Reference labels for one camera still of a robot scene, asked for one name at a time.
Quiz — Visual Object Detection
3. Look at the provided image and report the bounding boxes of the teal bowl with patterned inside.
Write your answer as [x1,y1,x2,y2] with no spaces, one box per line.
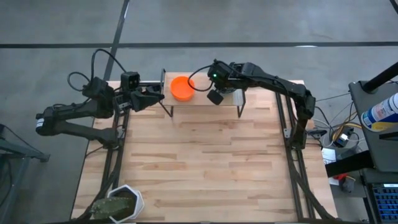
[217,86,239,96]

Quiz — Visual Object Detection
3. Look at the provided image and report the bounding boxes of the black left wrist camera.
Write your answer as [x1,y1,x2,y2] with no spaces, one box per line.
[120,71,141,92]

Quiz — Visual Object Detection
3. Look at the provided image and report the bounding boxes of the black aluminium frame rail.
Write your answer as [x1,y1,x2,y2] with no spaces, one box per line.
[273,80,336,222]
[73,80,135,223]

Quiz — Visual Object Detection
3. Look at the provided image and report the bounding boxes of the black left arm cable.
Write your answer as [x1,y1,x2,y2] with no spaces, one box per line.
[67,48,129,93]

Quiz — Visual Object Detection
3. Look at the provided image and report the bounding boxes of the yellow cable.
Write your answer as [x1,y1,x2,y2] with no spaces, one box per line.
[331,122,363,141]

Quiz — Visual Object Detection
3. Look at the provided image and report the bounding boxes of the grey small object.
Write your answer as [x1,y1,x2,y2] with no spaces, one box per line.
[340,177,356,193]

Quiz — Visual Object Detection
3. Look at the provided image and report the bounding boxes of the grey cart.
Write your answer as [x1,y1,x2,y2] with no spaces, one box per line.
[348,80,398,174]

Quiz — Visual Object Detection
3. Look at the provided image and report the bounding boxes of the white paper sheet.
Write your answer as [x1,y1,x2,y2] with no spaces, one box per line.
[321,146,338,165]

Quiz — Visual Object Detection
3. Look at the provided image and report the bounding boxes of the green cactus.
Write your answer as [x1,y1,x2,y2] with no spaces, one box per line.
[90,195,132,220]

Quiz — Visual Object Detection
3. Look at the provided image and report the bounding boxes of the white hexagonal plant pot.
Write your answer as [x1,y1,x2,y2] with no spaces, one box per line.
[105,184,146,224]

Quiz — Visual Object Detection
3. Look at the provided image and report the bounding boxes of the blue backlit keyboard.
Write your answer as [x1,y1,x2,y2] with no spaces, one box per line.
[371,183,398,223]

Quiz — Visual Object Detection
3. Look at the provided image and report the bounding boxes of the wooden riser shelf black legs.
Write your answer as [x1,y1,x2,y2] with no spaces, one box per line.
[159,68,247,118]

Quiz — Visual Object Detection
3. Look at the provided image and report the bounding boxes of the black pole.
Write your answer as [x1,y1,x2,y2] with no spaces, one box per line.
[362,61,398,94]

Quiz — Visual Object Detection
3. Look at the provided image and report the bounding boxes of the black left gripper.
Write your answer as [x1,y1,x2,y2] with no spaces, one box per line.
[113,84,165,113]

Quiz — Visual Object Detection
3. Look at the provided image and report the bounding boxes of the orange plastic mini bowl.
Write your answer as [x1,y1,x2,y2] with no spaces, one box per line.
[170,76,196,103]

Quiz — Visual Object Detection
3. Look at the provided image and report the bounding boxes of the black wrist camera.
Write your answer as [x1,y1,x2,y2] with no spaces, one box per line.
[120,71,141,92]
[206,89,225,106]

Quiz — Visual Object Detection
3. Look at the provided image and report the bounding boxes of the blue white spray can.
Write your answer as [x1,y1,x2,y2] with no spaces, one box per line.
[360,92,398,132]

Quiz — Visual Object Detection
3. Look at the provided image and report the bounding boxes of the blue white small device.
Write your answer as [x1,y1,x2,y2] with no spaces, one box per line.
[337,132,351,147]

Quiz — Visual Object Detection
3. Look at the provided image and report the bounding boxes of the grey metal stand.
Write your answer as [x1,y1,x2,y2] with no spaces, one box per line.
[0,123,50,218]

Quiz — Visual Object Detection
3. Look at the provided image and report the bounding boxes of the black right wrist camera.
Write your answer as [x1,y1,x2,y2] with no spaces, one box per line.
[206,89,225,106]

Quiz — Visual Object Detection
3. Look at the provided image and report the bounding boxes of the black right camera cable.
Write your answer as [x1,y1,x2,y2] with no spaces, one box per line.
[187,63,218,93]

